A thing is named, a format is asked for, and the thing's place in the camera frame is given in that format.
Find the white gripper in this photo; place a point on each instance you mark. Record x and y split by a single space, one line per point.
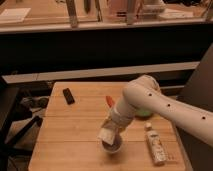
118 120

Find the white lotion bottle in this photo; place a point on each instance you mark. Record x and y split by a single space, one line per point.
155 145

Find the dark chair at right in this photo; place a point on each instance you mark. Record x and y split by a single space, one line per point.
198 91

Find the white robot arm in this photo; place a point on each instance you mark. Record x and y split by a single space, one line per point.
144 93

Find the green bowl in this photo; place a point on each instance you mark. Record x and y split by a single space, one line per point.
144 113

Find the black rectangular block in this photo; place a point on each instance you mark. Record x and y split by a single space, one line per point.
68 96

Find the white sponge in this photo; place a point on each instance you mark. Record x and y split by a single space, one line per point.
107 136

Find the wooden table board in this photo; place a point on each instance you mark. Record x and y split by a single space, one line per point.
68 138

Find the black stand at left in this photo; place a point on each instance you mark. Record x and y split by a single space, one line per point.
9 103

